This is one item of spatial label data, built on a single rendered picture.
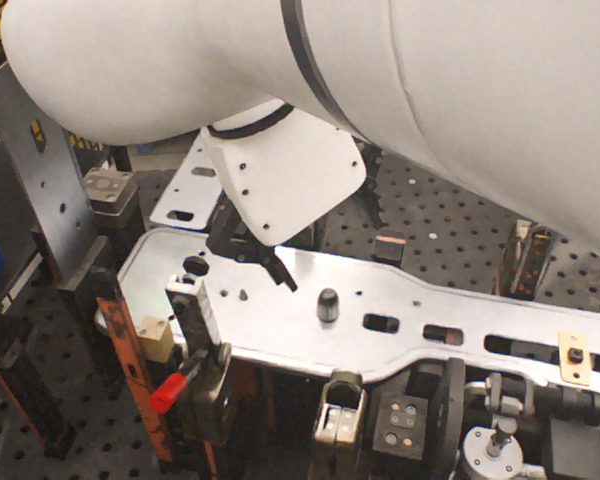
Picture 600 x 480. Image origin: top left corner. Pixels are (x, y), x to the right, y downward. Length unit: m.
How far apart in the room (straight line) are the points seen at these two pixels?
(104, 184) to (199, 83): 0.78
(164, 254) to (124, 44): 0.73
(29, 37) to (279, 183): 0.21
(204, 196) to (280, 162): 0.63
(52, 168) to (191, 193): 0.28
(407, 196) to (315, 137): 1.10
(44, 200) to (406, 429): 0.55
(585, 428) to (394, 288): 0.37
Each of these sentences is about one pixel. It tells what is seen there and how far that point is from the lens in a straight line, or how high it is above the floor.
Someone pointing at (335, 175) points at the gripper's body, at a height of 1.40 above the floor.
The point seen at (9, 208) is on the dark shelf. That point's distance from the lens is 1.08.
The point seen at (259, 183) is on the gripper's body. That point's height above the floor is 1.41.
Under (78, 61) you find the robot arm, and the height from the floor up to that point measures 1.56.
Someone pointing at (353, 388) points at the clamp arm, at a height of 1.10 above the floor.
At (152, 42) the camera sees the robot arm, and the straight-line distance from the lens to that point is 0.25.
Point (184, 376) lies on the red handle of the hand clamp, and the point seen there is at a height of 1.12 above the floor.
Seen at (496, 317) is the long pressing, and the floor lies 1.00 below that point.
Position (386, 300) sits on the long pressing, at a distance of 0.89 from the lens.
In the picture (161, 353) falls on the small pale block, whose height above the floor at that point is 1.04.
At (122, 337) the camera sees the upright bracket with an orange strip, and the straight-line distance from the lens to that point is 0.76.
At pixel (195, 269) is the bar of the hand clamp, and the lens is 0.64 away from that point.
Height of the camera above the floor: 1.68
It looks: 46 degrees down
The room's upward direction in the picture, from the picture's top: straight up
